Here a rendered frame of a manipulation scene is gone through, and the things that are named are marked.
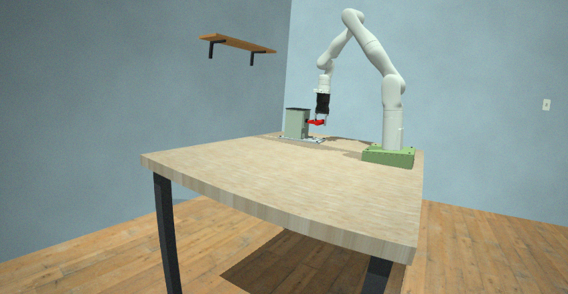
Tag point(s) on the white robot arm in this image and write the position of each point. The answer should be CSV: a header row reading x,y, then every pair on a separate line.
x,y
392,83

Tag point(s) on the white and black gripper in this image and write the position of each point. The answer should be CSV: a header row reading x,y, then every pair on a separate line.
x,y
323,100

